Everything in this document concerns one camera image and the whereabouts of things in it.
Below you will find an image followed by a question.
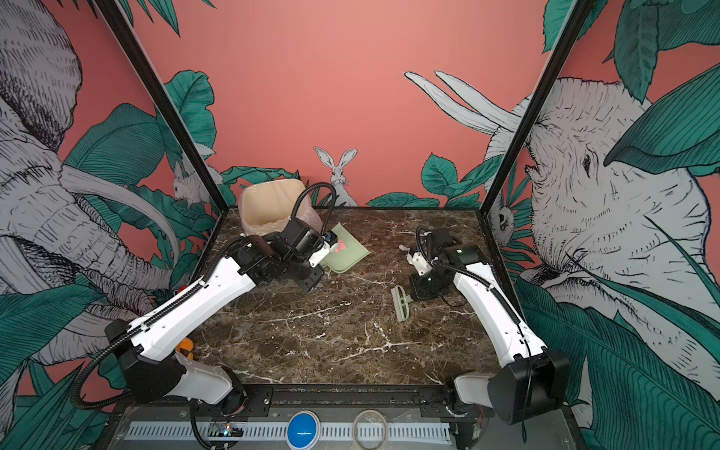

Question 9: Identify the pale green hand brush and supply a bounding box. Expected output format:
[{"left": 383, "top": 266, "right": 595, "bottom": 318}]
[{"left": 391, "top": 286, "right": 413, "bottom": 323}]

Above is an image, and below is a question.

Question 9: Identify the cream trash bin with bag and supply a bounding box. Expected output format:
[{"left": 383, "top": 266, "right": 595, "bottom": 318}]
[{"left": 238, "top": 179, "right": 306, "bottom": 236}]

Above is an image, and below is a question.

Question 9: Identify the pale green dustpan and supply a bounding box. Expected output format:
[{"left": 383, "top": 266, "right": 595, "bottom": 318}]
[{"left": 322, "top": 223, "right": 371, "bottom": 274}]

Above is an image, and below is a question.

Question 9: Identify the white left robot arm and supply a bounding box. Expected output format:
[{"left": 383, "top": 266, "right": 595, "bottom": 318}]
[{"left": 69, "top": 182, "right": 339, "bottom": 416}]

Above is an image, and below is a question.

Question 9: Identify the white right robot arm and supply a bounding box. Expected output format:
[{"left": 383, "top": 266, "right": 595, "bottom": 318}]
[{"left": 407, "top": 226, "right": 570, "bottom": 425}]

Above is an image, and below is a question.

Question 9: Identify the orange duck toy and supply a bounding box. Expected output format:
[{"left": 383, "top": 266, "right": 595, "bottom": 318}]
[{"left": 175, "top": 337, "right": 194, "bottom": 360}]

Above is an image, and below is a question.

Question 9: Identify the small circuit board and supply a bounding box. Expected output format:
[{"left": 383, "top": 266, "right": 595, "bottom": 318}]
[{"left": 207, "top": 422, "right": 245, "bottom": 441}]

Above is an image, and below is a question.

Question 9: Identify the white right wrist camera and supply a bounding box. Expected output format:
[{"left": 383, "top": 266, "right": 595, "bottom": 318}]
[{"left": 406, "top": 251, "right": 432, "bottom": 277}]

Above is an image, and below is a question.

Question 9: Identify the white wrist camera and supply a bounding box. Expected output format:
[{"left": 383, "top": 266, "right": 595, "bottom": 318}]
[
  {"left": 309, "top": 231, "right": 339, "bottom": 267},
  {"left": 406, "top": 251, "right": 432, "bottom": 277}
]

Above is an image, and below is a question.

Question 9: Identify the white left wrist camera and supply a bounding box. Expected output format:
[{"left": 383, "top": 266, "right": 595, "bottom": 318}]
[{"left": 309, "top": 231, "right": 339, "bottom": 267}]

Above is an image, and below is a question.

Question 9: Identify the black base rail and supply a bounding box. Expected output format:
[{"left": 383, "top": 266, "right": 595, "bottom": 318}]
[{"left": 120, "top": 383, "right": 496, "bottom": 420}]

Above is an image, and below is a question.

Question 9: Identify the black left frame post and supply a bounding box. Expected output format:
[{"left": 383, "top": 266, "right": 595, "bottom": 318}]
[{"left": 92, "top": 0, "right": 230, "bottom": 214}]

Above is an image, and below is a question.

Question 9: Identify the black frame post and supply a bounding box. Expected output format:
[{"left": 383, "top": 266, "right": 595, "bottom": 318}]
[
  {"left": 92, "top": 0, "right": 230, "bottom": 214},
  {"left": 479, "top": 0, "right": 597, "bottom": 216}
]

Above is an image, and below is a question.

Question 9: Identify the black right frame post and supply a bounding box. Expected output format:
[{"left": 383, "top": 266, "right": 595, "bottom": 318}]
[{"left": 479, "top": 0, "right": 597, "bottom": 216}]

